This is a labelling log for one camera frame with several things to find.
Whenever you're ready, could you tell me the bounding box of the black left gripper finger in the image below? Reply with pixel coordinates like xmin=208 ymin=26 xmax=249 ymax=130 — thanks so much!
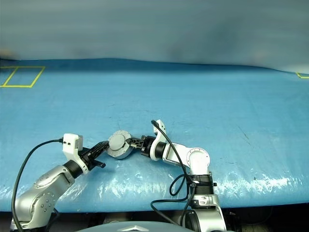
xmin=89 ymin=141 xmax=110 ymax=154
xmin=90 ymin=145 xmax=111 ymax=159

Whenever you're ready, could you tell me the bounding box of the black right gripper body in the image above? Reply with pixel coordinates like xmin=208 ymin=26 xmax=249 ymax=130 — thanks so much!
xmin=140 ymin=135 xmax=156 ymax=157

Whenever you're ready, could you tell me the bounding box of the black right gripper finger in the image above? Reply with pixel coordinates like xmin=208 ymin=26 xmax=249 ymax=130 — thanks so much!
xmin=125 ymin=137 xmax=145 ymax=149

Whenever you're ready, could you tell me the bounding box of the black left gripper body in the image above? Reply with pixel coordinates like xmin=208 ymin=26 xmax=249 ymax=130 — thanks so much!
xmin=80 ymin=147 xmax=107 ymax=172

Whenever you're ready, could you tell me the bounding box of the round grey motor lid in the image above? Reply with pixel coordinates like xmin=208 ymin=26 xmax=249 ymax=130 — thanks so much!
xmin=107 ymin=130 xmax=128 ymax=159

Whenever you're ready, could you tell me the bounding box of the blue table sheet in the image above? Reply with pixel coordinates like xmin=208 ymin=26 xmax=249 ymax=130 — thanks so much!
xmin=0 ymin=58 xmax=309 ymax=213

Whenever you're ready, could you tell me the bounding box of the grey robot torso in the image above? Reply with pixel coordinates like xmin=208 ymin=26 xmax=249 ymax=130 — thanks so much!
xmin=82 ymin=221 xmax=184 ymax=232

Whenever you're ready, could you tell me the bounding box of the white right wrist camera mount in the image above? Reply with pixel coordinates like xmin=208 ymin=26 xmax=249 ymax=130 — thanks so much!
xmin=149 ymin=119 xmax=167 ymax=161

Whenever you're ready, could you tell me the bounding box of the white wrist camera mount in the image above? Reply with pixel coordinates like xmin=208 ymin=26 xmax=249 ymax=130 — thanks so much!
xmin=149 ymin=119 xmax=167 ymax=161
xmin=62 ymin=133 xmax=89 ymax=175

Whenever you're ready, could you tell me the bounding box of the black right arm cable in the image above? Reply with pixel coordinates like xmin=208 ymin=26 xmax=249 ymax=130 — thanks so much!
xmin=150 ymin=120 xmax=196 ymax=227

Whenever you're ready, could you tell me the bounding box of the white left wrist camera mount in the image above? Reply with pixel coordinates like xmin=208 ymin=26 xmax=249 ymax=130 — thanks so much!
xmin=62 ymin=133 xmax=89 ymax=175

